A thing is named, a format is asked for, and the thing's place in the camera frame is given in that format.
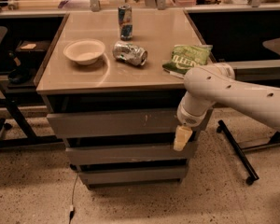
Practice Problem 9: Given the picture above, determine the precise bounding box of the crushed silver can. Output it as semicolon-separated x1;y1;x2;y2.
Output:
112;41;147;66

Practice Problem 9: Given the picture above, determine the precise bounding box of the black round object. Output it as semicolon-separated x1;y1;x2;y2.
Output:
7;67;31;84

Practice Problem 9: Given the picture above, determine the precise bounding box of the black chair base left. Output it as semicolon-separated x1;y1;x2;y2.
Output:
0;25;64;170

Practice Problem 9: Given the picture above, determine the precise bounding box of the grey top drawer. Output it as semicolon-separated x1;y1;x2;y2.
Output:
46;107;213;139

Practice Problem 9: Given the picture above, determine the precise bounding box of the grey drawer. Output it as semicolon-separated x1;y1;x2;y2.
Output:
79;165;188;185
46;107;213;139
65;143;197;165

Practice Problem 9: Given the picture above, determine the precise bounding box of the white paper bowl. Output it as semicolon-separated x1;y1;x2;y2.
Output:
63;39;105;65

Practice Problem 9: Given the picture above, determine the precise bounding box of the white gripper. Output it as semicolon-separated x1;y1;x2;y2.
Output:
174;92;214;151

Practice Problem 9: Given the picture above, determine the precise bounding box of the upright blue soda can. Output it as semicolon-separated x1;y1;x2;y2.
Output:
118;5;133;41

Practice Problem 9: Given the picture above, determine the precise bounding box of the grey bottom drawer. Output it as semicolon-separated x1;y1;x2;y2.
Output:
79;165;188;185

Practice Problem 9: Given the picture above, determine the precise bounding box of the grey drawer cabinet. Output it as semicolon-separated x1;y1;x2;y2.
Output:
36;8;201;174

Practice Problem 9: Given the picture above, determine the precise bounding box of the grey middle drawer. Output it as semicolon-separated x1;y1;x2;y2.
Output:
65;143;197;165

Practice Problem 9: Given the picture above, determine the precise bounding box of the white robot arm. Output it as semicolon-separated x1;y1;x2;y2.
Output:
174;63;280;151

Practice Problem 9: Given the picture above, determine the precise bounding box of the green chip bag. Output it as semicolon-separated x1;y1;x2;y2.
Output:
162;45;213;78

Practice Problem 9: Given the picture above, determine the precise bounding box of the dark box on shelf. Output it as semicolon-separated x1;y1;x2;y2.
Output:
16;40;50;59

